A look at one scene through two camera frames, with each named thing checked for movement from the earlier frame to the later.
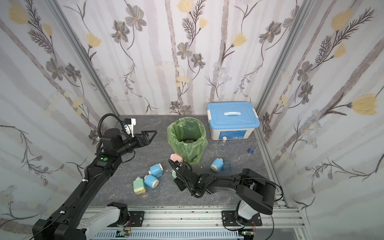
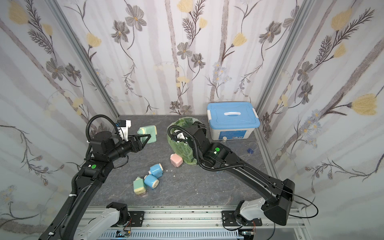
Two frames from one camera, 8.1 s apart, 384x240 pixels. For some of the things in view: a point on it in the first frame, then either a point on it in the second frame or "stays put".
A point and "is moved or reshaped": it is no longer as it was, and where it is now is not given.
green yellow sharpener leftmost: x=139 y=186 stays put
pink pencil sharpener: x=175 y=157 stays put
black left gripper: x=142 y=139 stays put
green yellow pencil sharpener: x=174 y=174 is moved or reshaped
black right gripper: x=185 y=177 to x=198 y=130
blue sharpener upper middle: x=156 y=170 stays put
